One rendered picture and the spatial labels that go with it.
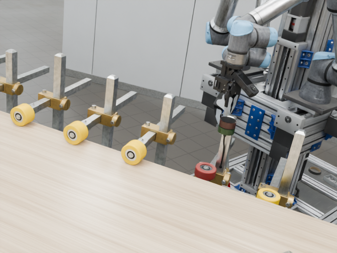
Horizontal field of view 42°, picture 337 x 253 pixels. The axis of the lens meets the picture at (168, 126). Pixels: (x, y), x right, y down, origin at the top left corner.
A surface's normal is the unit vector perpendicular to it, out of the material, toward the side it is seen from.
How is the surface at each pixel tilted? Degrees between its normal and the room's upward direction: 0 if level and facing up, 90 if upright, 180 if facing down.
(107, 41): 90
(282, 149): 90
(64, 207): 0
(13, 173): 0
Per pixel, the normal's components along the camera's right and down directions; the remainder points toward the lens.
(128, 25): -0.29, 0.37
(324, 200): 0.14, -0.89
